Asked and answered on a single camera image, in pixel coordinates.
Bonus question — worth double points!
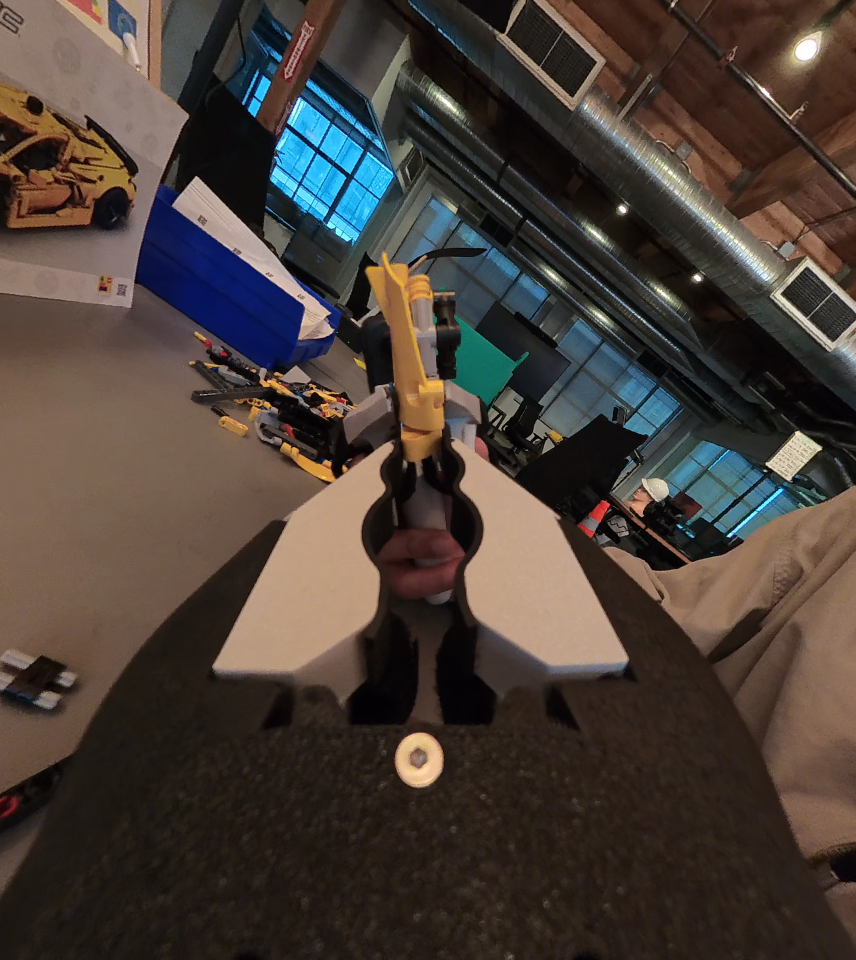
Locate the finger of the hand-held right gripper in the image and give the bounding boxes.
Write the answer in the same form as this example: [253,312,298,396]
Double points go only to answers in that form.
[443,381,488,447]
[341,388,403,456]

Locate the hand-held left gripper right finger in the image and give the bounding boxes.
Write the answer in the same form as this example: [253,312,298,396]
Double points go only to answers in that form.
[439,438,631,699]

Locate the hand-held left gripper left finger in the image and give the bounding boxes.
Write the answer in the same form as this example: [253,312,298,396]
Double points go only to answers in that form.
[212,439,404,699]

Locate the yellow black toy brick assembly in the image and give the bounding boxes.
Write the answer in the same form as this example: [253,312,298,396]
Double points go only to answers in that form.
[364,253,463,462]

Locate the person's right forearm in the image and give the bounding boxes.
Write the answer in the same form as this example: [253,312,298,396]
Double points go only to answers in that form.
[606,459,856,676]

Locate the black head desk lamp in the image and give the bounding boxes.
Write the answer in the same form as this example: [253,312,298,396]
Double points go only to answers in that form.
[405,247,489,271]

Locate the person's right hand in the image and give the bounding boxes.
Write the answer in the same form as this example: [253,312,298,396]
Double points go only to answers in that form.
[379,528,470,601]

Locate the green felt bin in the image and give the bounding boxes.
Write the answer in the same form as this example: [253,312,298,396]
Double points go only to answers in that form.
[454,315,530,410]

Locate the pile of yellow black bricks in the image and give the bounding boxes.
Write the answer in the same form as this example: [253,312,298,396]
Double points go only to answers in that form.
[189,333,369,481]

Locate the black monitor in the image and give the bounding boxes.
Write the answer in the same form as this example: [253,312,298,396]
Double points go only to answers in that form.
[476,300,572,391]

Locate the blue plastic bin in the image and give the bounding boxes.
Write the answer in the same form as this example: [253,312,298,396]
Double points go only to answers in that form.
[135,183,339,372]

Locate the white paper sheets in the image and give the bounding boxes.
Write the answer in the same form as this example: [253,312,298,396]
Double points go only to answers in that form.
[171,176,335,342]

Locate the black panel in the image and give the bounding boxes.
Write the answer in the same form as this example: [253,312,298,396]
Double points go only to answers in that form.
[176,82,279,234]

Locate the black grey connector piece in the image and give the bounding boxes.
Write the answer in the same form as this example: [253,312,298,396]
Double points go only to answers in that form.
[0,648,78,710]

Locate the person's beige jacket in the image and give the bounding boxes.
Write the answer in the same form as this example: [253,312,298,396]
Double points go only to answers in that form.
[705,585,856,960]

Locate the white ceiling vent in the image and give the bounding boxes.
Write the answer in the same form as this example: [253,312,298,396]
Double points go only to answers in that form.
[771,258,856,350]
[499,0,608,110]

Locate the group of black pinned beams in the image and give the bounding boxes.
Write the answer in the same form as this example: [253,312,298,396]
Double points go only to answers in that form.
[0,753,73,864]

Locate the toy car instruction booklet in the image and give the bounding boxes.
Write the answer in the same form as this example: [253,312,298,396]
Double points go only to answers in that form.
[0,0,189,307]

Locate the white wall chart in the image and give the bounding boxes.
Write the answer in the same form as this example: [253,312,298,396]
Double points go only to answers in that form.
[765,431,823,481]

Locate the silver ventilation duct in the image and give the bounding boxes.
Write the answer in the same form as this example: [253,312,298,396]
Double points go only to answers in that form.
[398,60,856,459]

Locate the wooden post red label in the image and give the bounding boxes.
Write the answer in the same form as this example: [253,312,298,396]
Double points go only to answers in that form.
[259,0,347,136]

